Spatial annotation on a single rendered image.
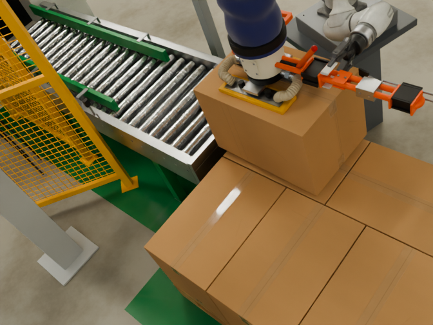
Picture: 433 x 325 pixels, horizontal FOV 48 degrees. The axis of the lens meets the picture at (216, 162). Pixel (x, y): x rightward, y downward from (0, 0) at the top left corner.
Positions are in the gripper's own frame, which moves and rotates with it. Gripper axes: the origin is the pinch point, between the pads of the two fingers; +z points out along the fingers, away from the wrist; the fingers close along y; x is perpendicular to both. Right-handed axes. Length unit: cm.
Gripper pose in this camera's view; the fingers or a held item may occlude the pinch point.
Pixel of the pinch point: (329, 75)
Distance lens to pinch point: 186.2
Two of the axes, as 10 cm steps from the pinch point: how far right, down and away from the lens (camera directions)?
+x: -7.3, -3.6, 5.7
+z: -6.2, 7.0, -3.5
